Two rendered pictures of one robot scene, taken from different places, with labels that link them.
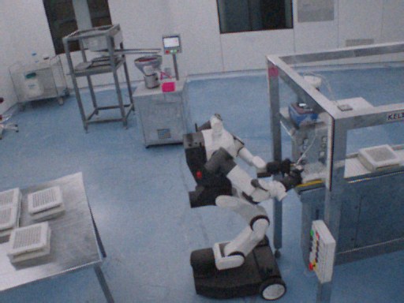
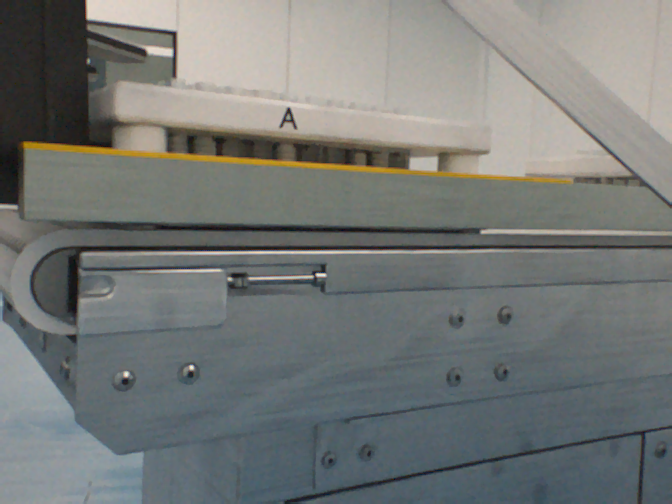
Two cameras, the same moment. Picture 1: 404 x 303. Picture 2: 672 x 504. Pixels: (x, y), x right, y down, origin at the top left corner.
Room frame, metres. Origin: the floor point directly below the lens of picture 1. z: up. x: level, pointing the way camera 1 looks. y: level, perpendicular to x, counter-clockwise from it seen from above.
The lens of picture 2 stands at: (1.67, -0.55, 0.87)
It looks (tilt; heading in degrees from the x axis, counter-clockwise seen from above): 5 degrees down; 332
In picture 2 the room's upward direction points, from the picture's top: 2 degrees clockwise
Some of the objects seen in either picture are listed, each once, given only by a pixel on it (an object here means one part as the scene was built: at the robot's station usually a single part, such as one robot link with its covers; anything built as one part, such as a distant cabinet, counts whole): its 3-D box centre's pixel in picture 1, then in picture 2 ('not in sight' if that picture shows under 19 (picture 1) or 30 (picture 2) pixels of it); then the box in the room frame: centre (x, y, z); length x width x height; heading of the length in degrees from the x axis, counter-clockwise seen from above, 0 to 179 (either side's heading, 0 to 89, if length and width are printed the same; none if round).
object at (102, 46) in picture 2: not in sight; (93, 37); (2.09, -0.62, 0.95); 0.06 x 0.03 x 0.02; 125
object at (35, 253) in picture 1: (31, 244); not in sight; (1.76, 1.11, 0.88); 0.24 x 0.24 x 0.02; 13
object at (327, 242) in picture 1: (322, 251); not in sight; (1.29, -0.51, 0.99); 0.17 x 0.06 x 0.26; 3
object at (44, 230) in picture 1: (28, 238); not in sight; (1.76, 1.11, 0.93); 0.25 x 0.24 x 0.02; 13
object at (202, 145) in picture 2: not in sight; (204, 149); (2.08, -0.68, 0.89); 0.01 x 0.01 x 0.07
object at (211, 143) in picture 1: (210, 156); not in sight; (2.12, -0.05, 1.12); 0.34 x 0.30 x 0.36; 2
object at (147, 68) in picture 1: (155, 71); not in sight; (4.86, 0.44, 0.95); 0.49 x 0.36 x 0.37; 82
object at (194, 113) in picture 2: (313, 167); (247, 134); (2.16, -0.74, 0.91); 0.25 x 0.24 x 0.02; 3
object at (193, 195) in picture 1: (210, 192); not in sight; (2.12, -0.02, 0.86); 0.28 x 0.13 x 0.18; 92
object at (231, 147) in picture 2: not in sight; (233, 152); (2.08, -0.70, 0.89); 0.01 x 0.01 x 0.07
